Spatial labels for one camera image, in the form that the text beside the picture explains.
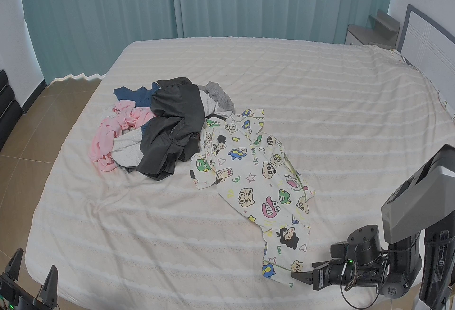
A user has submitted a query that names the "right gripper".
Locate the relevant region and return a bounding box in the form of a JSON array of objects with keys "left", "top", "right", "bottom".
[{"left": 291, "top": 261, "right": 352, "bottom": 291}]

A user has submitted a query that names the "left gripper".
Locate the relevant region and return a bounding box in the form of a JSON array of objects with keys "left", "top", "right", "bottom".
[{"left": 0, "top": 248, "right": 58, "bottom": 310}]

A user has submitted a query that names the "white printed pyjama top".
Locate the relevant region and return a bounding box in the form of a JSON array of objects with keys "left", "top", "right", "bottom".
[{"left": 190, "top": 108, "right": 317, "bottom": 282}]

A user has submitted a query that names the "pile of clothes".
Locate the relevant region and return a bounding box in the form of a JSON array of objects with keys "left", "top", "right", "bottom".
[{"left": 89, "top": 77, "right": 236, "bottom": 181}]

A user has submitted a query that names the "bed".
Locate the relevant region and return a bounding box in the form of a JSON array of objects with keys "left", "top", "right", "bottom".
[{"left": 27, "top": 4, "right": 455, "bottom": 310}]

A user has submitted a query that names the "grey bedside table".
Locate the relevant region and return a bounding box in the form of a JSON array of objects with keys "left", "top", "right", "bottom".
[{"left": 344, "top": 9, "right": 401, "bottom": 50}]

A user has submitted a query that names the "black cable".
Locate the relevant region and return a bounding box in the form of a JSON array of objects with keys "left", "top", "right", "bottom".
[{"left": 339, "top": 261, "right": 390, "bottom": 307}]

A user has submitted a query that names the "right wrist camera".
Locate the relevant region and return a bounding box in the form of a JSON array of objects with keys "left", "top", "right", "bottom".
[{"left": 330, "top": 241, "right": 350, "bottom": 263}]

